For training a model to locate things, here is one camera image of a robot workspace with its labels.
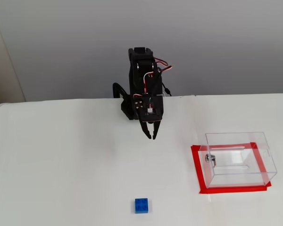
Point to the blue lego brick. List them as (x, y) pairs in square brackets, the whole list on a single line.
[(141, 206)]

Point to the red tape frame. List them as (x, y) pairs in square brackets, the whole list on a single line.
[(195, 164)]

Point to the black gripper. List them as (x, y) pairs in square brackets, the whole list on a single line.
[(155, 108)]

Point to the black table clamp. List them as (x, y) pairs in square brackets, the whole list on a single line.
[(116, 88)]

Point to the transparent plastic box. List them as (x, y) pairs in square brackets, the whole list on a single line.
[(268, 164)]

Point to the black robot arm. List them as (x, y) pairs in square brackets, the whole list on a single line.
[(138, 77)]

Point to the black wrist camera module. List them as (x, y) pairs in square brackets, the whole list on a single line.
[(158, 110)]

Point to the silver lock cylinder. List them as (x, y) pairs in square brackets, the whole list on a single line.
[(208, 158)]

